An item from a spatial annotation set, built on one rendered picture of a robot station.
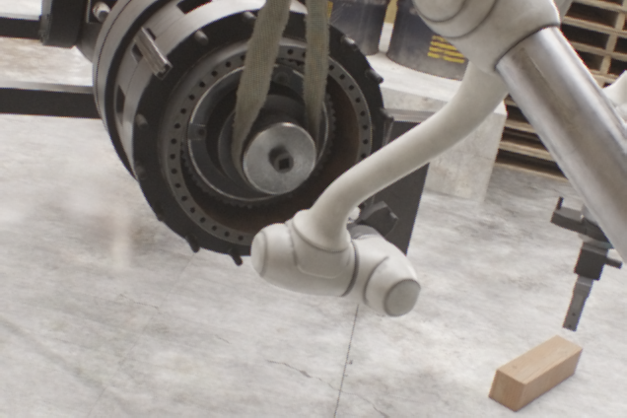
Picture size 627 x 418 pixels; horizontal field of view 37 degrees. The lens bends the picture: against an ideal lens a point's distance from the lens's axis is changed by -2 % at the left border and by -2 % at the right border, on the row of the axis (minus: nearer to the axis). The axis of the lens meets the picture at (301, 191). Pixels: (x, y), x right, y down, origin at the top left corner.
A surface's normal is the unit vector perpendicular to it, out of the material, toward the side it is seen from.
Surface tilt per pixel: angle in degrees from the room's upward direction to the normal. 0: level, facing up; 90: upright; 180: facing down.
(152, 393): 0
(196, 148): 90
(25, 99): 90
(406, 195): 90
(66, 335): 0
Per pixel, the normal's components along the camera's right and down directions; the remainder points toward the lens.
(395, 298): 0.24, 0.33
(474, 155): -0.15, 0.31
